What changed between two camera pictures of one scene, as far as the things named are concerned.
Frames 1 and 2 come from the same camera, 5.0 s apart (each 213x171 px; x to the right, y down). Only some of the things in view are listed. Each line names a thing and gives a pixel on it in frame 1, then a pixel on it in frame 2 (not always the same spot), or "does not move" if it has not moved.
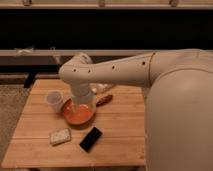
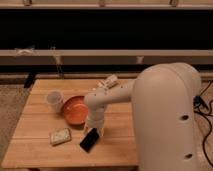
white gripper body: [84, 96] → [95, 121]
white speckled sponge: [60, 136] does not move
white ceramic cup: [55, 99] does not move
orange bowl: [79, 111] does not move
